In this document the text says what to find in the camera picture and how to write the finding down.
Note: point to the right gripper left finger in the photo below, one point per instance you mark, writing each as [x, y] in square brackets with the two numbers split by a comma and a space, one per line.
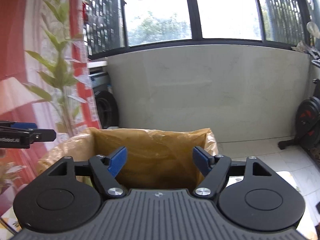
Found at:
[104, 171]

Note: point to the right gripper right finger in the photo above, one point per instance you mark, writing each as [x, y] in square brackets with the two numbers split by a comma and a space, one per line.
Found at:
[214, 169]

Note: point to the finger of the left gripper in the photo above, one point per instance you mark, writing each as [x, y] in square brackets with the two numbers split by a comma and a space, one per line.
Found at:
[36, 134]

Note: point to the cardboard box with plastic liner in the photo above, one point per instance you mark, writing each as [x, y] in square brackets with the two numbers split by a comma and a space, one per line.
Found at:
[155, 159]

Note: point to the washing machine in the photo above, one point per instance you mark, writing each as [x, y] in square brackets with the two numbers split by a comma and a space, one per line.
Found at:
[106, 104]

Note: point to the black exercise bike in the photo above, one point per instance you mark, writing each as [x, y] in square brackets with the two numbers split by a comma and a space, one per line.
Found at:
[306, 123]

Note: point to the red printed wall curtain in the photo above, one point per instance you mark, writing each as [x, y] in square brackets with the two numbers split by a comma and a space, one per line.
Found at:
[44, 80]

